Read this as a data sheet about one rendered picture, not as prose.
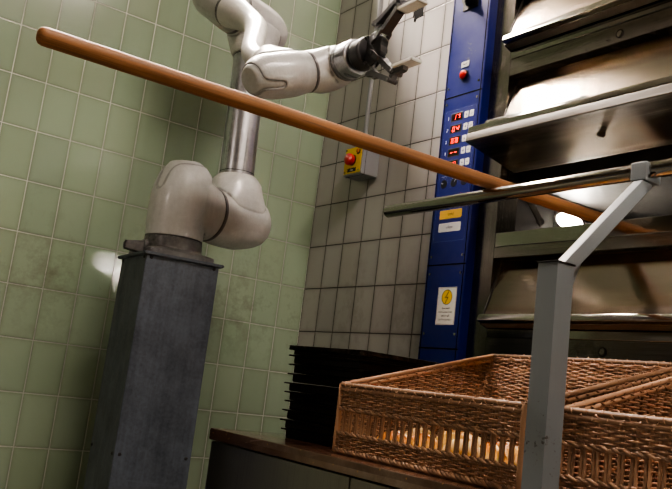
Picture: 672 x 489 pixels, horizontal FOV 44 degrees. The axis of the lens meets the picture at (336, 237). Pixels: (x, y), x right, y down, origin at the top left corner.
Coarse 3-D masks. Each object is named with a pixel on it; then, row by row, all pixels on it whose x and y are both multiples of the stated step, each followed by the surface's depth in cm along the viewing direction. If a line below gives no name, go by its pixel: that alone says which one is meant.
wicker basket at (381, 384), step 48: (384, 384) 191; (432, 384) 199; (480, 384) 208; (528, 384) 198; (576, 384) 187; (624, 384) 155; (336, 432) 182; (432, 432) 158; (480, 432) 147; (480, 480) 145
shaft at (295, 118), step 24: (72, 48) 127; (96, 48) 129; (144, 72) 134; (168, 72) 136; (216, 96) 141; (240, 96) 143; (288, 120) 149; (312, 120) 152; (360, 144) 158; (384, 144) 161; (432, 168) 169; (456, 168) 172; (576, 216) 195
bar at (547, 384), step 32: (480, 192) 178; (512, 192) 170; (544, 192) 164; (640, 192) 144; (608, 224) 138; (576, 256) 132; (544, 288) 129; (544, 320) 128; (544, 352) 127; (544, 384) 125; (544, 416) 124; (544, 448) 123; (544, 480) 122
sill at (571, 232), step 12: (660, 216) 184; (540, 228) 212; (552, 228) 208; (564, 228) 205; (576, 228) 202; (624, 228) 191; (636, 228) 188; (648, 228) 186; (660, 228) 183; (504, 240) 221; (516, 240) 217; (528, 240) 214; (540, 240) 211; (552, 240) 207; (564, 240) 204
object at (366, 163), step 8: (352, 152) 274; (360, 152) 271; (368, 152) 271; (360, 160) 270; (368, 160) 271; (376, 160) 273; (344, 168) 276; (352, 168) 272; (360, 168) 269; (368, 168) 271; (376, 168) 273; (344, 176) 276; (352, 176) 274; (360, 176) 273; (368, 176) 272; (376, 176) 272
